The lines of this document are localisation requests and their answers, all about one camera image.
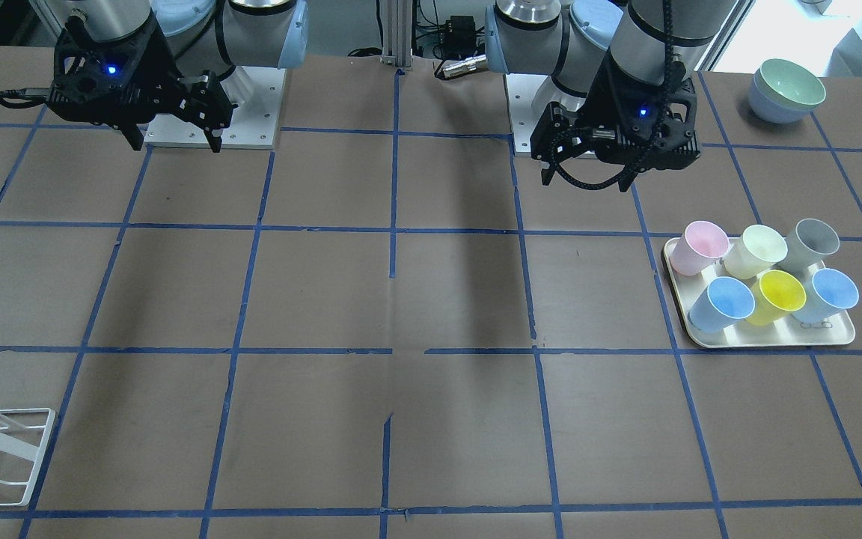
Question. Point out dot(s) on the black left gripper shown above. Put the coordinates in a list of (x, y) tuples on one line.
[(593, 105)]

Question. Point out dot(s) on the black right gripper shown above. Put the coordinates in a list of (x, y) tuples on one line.
[(159, 81)]

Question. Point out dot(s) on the yellow plastic cup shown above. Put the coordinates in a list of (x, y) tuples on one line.
[(776, 294)]

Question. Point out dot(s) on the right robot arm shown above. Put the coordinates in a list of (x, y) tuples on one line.
[(216, 36)]

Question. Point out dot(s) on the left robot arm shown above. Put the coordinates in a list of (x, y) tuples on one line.
[(569, 42)]

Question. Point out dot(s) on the pink plastic cup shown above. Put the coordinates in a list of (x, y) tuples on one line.
[(701, 245)]

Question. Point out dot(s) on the cream plastic cup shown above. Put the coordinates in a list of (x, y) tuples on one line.
[(758, 249)]

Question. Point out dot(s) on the grey plastic cup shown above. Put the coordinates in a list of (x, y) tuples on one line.
[(809, 242)]

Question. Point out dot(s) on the blue plastic cup far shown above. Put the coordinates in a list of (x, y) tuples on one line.
[(827, 292)]

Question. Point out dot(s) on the blue bowl underneath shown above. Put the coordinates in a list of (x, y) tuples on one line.
[(777, 111)]

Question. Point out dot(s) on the green bowl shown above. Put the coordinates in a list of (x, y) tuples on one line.
[(790, 85)]

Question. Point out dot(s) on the cream plastic tray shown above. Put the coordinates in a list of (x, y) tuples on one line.
[(836, 330)]

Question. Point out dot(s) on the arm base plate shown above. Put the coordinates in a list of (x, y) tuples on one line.
[(258, 94), (527, 98)]

